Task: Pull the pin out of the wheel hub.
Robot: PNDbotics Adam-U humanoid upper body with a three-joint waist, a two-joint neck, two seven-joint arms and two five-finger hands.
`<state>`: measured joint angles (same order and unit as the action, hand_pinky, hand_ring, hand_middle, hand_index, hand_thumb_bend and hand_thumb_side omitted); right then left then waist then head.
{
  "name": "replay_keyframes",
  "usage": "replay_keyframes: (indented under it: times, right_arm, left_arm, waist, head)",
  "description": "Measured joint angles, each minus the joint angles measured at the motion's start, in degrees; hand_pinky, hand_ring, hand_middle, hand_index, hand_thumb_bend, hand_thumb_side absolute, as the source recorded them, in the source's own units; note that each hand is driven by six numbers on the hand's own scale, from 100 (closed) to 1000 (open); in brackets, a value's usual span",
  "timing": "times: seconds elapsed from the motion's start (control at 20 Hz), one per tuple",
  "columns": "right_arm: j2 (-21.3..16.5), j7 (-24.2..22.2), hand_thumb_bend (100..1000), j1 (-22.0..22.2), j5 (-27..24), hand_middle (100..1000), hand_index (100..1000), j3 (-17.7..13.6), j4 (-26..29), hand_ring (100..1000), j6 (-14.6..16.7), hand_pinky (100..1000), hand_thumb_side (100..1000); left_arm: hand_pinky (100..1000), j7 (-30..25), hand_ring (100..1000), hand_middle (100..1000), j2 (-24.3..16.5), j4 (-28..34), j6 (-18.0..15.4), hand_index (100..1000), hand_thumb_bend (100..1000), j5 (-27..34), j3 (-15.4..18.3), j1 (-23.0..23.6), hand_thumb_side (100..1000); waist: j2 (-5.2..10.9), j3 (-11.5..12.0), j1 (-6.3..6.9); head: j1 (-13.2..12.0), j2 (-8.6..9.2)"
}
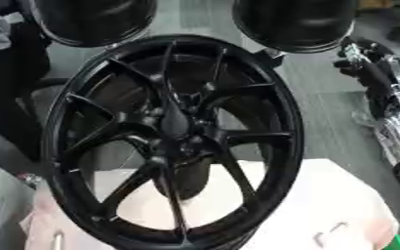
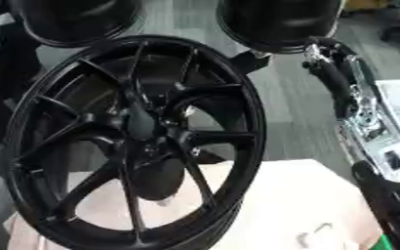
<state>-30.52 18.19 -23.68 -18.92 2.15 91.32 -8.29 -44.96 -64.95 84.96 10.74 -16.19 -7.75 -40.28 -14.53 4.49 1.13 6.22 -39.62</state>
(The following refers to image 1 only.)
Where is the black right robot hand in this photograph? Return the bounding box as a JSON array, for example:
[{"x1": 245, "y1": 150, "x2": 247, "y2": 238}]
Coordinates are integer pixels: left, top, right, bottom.
[{"x1": 331, "y1": 36, "x2": 398, "y2": 121}]

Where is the black round wheel barrel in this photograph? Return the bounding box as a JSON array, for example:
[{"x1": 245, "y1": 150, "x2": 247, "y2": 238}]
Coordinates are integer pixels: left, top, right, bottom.
[
  {"x1": 27, "y1": 0, "x2": 159, "y2": 49},
  {"x1": 230, "y1": 0, "x2": 359, "y2": 55}
]

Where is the black spoked wheel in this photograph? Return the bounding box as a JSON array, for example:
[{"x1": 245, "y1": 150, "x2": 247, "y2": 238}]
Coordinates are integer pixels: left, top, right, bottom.
[{"x1": 39, "y1": 33, "x2": 308, "y2": 250}]

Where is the green object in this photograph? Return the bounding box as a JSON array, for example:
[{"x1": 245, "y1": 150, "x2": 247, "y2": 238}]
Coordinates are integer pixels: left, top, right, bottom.
[{"x1": 380, "y1": 233, "x2": 400, "y2": 250}]

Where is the small silver rod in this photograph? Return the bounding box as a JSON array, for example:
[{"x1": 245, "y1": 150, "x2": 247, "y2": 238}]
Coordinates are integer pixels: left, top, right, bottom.
[{"x1": 51, "y1": 229, "x2": 67, "y2": 250}]

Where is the person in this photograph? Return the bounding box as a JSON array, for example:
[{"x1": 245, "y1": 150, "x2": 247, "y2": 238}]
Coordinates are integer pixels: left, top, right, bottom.
[{"x1": 0, "y1": 0, "x2": 56, "y2": 162}]

